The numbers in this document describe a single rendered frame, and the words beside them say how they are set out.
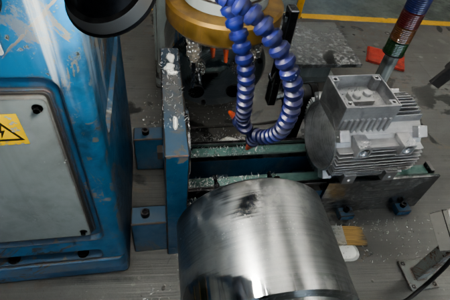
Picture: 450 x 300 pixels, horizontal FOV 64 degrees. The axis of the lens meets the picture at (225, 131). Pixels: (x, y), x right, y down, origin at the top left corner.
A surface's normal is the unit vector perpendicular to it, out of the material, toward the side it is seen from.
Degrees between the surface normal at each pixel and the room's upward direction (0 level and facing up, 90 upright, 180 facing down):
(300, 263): 9
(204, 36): 90
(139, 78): 0
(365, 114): 90
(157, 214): 0
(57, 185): 90
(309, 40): 0
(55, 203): 90
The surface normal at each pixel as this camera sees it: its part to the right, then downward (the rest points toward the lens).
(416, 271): -0.98, 0.04
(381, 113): 0.17, 0.72
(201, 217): -0.65, -0.44
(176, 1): 0.10, -0.69
